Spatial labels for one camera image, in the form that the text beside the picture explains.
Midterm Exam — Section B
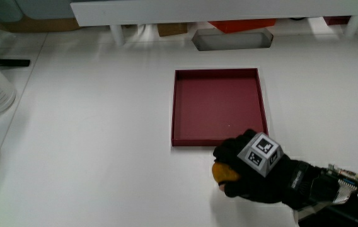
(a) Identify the person's right hand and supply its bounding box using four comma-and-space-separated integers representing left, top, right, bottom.
212, 128, 303, 204

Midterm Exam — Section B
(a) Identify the orange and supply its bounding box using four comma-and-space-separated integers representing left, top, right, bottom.
211, 161, 241, 185

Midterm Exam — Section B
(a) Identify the person's right forearm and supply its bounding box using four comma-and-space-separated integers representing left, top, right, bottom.
287, 160, 358, 227

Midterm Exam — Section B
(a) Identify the white desk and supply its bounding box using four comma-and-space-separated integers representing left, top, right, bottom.
0, 19, 358, 227

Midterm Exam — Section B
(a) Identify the dark red square tray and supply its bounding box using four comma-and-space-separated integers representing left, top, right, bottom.
171, 67, 269, 148

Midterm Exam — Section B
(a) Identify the grey rectangular bin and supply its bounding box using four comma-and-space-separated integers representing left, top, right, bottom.
191, 27, 274, 52

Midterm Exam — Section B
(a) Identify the orange-red box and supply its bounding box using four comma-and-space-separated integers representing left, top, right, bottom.
208, 18, 277, 34

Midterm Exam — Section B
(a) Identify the small brown cardboard box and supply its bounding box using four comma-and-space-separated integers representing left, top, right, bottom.
157, 22, 188, 37

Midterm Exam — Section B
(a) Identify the white raised shelf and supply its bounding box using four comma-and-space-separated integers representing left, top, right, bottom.
69, 0, 358, 47

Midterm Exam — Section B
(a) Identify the black flat bar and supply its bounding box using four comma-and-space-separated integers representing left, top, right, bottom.
0, 59, 32, 67

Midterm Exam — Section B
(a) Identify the grey-blue chair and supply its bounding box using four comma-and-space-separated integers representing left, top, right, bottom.
0, 0, 74, 24

